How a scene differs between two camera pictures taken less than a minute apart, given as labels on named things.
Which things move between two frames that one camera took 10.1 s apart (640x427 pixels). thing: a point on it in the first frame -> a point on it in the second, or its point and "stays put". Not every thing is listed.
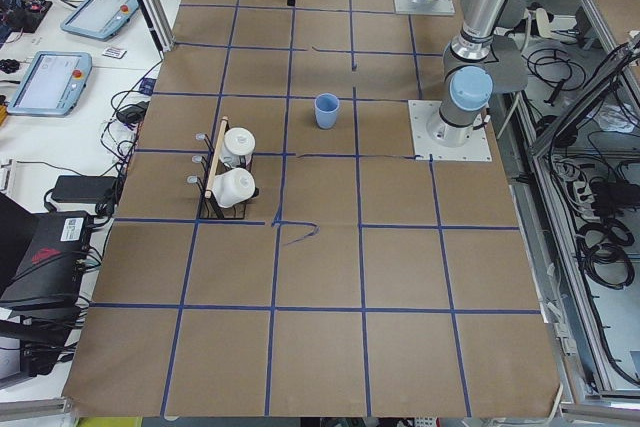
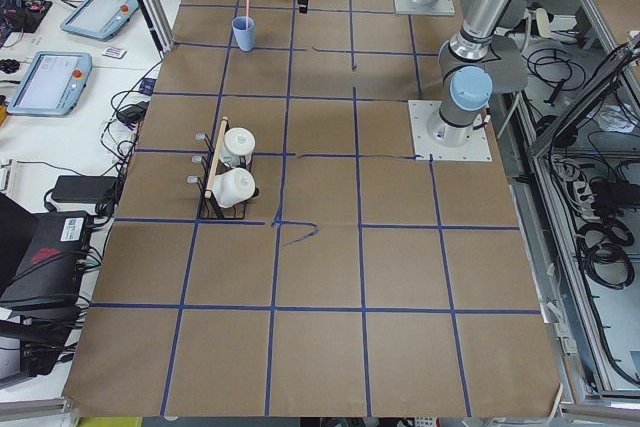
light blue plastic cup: [326, 109] -> [246, 37]
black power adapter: [84, 189] stays put
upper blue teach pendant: [102, 14] stays put
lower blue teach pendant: [51, 83] stays put
